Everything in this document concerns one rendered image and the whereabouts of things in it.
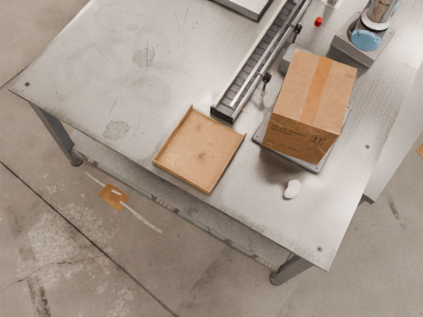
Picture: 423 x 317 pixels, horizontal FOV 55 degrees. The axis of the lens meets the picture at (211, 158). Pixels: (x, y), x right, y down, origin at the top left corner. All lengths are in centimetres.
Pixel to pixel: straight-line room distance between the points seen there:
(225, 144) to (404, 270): 142
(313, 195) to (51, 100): 115
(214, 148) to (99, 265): 108
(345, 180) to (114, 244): 134
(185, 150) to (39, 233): 119
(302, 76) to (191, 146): 52
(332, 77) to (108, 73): 94
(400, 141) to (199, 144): 85
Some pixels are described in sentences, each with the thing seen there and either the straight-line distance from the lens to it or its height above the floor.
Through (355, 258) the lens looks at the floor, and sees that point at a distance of 256.
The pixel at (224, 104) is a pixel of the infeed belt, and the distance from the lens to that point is 171.
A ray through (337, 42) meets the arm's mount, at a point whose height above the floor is 87.
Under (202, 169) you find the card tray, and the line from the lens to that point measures 162.
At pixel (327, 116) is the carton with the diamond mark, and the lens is 148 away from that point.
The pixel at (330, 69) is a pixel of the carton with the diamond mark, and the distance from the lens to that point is 159.
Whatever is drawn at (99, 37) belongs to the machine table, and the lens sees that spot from 201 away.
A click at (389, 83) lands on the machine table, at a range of 204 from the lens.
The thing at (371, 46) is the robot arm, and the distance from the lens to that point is 181.
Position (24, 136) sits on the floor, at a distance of 281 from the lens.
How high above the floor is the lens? 234
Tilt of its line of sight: 66 degrees down
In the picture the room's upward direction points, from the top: 7 degrees clockwise
